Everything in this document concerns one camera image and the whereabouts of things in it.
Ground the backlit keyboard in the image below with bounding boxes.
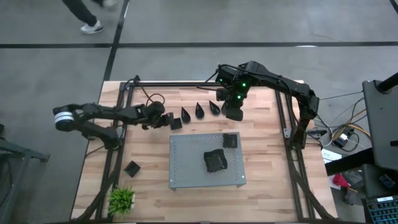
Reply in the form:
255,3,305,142
363,195,398,224

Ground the white paper sheet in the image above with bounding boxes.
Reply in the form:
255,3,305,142
322,148,343,164

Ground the black bar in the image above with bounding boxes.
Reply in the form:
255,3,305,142
325,147,374,177

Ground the yellow cable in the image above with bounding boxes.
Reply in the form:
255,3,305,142
331,123,371,141

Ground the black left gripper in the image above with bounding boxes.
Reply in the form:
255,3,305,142
142,112,175,130

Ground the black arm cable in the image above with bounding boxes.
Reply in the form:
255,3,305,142
133,76,166,108

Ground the grey metal stand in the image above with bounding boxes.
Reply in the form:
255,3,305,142
0,124,50,224

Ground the grey metal cabinet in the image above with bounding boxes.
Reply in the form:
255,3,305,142
362,79,398,170

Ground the red object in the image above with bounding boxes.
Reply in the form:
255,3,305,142
331,174,352,190

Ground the small grey power box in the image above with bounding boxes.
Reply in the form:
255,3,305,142
334,133,351,147

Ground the black pole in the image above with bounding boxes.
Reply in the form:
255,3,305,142
376,72,398,93

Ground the large black wavy plate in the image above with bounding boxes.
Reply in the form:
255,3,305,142
203,148,228,174

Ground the small black square plate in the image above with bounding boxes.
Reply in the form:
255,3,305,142
222,133,238,149
124,161,141,178
170,117,183,131

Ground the green potted plant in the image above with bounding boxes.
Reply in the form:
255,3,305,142
107,186,137,218

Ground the grey perforated metal riser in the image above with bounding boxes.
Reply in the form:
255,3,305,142
169,131,247,190

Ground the person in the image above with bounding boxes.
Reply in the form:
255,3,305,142
61,0,118,35

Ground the black aluminium frame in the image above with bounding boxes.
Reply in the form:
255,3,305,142
73,74,338,223

